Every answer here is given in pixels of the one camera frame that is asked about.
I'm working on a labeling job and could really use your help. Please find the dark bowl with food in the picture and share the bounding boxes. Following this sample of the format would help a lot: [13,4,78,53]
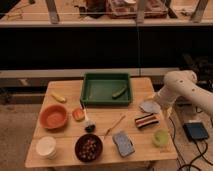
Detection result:
[75,134,103,162]

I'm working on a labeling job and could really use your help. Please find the green cup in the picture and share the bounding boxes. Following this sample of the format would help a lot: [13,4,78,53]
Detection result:
[152,130,169,147]

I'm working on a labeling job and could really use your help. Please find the black dish brush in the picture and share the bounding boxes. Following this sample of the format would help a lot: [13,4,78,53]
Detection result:
[79,101,97,134]

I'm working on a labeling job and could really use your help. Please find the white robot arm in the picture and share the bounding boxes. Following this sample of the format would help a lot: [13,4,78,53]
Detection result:
[153,70,213,117]

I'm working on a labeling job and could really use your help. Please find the orange half pepper toy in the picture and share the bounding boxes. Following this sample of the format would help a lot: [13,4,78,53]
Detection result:
[72,108,85,122]

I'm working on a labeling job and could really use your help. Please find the orange bowl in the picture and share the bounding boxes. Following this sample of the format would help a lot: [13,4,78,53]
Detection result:
[39,105,68,130]

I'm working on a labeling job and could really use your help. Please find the green plastic tray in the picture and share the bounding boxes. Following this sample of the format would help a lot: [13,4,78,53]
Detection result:
[80,73,133,106]

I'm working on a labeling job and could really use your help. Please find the yellow banana toy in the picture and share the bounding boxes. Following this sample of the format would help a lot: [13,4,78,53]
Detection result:
[51,93,67,103]

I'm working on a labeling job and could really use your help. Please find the green cucumber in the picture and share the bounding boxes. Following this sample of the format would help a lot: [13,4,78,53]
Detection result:
[112,86,127,99]

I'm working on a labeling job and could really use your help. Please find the wooden spoon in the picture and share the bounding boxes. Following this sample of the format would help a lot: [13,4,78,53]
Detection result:
[104,115,126,137]

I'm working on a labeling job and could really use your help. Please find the black cable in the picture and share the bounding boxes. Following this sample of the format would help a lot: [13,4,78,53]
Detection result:
[168,114,213,171]

